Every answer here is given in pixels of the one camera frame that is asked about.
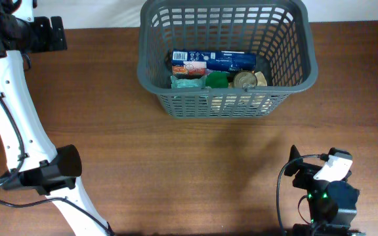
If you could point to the blue cardboard box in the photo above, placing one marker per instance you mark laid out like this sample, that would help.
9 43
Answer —
204 62

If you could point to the silver tin can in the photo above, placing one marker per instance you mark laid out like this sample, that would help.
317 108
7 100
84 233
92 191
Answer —
245 79

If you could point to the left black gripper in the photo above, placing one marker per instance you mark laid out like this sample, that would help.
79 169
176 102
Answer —
48 42

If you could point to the tan paper pouch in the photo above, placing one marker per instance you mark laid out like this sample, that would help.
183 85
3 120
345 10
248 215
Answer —
261 81

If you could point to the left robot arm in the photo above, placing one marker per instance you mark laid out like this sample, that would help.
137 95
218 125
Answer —
33 162

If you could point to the grey plastic basket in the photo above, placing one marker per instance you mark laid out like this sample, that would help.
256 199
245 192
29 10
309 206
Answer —
276 31

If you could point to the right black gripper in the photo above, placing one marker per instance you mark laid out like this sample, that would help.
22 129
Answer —
308 172

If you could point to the green lid jar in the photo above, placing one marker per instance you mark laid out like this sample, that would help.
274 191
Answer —
217 80

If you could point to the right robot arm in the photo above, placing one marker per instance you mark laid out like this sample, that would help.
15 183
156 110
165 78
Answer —
331 199

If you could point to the teal snack packet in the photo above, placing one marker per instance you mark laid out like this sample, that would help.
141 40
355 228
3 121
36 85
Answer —
177 83

